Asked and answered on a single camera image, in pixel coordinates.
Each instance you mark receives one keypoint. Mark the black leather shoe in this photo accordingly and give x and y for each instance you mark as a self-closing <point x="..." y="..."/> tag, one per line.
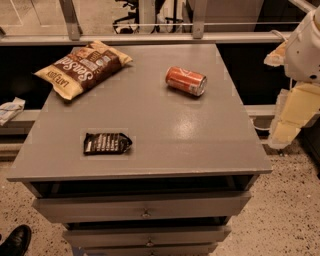
<point x="17" y="242"/>

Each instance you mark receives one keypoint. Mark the grey drawer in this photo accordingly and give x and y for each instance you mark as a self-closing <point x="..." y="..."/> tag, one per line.
<point x="142" y="207"/>
<point x="147" y="236"/>
<point x="170" y="250"/>

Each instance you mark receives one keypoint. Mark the black office chair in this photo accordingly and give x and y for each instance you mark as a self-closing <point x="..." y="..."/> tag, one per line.
<point x="130" y="23"/>

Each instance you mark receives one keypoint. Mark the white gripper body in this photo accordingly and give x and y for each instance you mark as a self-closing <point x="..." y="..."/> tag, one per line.
<point x="304" y="55"/>

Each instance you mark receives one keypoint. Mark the middle grey drawer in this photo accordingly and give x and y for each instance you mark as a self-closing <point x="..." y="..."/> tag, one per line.
<point x="147" y="236"/>

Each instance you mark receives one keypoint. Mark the orange soda can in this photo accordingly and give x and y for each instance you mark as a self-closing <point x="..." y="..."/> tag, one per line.
<point x="185" y="80"/>

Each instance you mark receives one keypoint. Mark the bottom grey drawer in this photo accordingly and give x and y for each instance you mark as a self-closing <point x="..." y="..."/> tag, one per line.
<point x="170" y="250"/>

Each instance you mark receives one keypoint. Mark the grey drawer cabinet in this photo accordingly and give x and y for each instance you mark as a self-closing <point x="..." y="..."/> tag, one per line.
<point x="181" y="143"/>

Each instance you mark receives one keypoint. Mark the white folded cloth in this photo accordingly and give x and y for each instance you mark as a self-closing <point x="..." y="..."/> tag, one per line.
<point x="9" y="110"/>

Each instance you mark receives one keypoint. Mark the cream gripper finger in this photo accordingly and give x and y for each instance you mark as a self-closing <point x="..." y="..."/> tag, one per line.
<point x="294" y="109"/>
<point x="277" y="56"/>

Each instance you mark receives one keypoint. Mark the small black snack packet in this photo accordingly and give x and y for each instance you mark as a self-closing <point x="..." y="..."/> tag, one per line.
<point x="106" y="144"/>

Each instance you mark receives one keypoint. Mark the top grey drawer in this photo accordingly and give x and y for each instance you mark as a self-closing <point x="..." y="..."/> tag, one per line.
<point x="142" y="207"/>

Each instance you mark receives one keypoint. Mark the brown and yellow chip bag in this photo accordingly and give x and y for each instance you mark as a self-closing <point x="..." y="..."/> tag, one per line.
<point x="83" y="69"/>

